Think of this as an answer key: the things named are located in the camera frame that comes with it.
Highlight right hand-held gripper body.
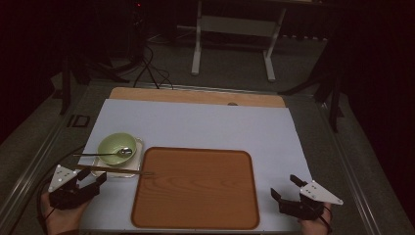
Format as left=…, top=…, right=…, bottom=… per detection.
left=278, top=179, right=345, bottom=220

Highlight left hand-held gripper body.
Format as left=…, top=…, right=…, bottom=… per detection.
left=47, top=164, right=100, bottom=211

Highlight metal spoon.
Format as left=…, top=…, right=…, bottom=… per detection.
left=72, top=147, right=134, bottom=159

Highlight green bowl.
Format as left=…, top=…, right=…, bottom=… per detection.
left=97, top=131, right=138, bottom=167

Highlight brown wooden tray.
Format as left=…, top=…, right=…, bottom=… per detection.
left=130, top=146, right=261, bottom=230

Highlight person's right hand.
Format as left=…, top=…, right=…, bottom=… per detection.
left=298, top=203, right=333, bottom=235

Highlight person's left hand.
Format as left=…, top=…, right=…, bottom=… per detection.
left=40, top=192, right=92, bottom=235

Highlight white square plate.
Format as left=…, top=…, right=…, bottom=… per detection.
left=90, top=136, right=145, bottom=179

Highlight black metal stand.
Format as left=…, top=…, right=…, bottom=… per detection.
left=278, top=32, right=346, bottom=133
left=59, top=53, right=131, bottom=116

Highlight white table mat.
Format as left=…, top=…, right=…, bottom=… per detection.
left=77, top=98, right=313, bottom=233

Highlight black computer tower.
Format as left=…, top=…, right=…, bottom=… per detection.
left=127, top=0, right=147, bottom=62

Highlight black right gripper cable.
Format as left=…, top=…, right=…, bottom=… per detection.
left=317, top=204, right=334, bottom=235

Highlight aluminium frame rail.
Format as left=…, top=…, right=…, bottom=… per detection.
left=0, top=82, right=94, bottom=231
left=315, top=101, right=381, bottom=235

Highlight black floor cables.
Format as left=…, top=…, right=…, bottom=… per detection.
left=132, top=45, right=174, bottom=91

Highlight white metal desk frame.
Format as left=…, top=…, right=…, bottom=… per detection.
left=190, top=0, right=288, bottom=82

